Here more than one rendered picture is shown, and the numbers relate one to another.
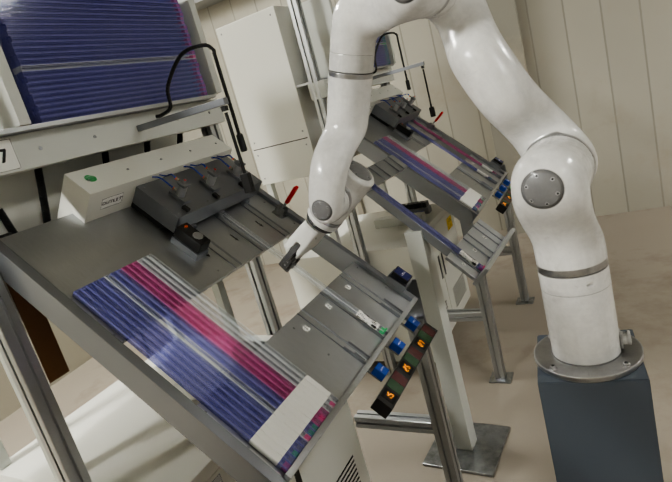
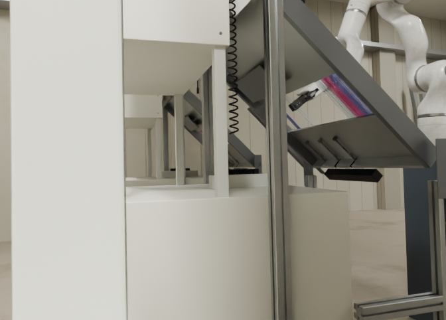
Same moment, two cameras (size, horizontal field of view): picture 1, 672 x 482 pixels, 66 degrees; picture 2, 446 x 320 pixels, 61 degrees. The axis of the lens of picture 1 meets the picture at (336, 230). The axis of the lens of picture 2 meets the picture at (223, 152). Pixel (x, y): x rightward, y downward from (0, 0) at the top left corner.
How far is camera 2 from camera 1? 162 cm
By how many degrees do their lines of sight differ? 49
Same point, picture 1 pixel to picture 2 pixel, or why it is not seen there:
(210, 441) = (407, 125)
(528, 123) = (421, 58)
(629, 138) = not seen: hidden behind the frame
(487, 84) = (421, 34)
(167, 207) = not seen: hidden behind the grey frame
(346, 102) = (360, 24)
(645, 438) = not seen: outside the picture
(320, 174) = (357, 48)
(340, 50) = (364, 1)
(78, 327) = (334, 46)
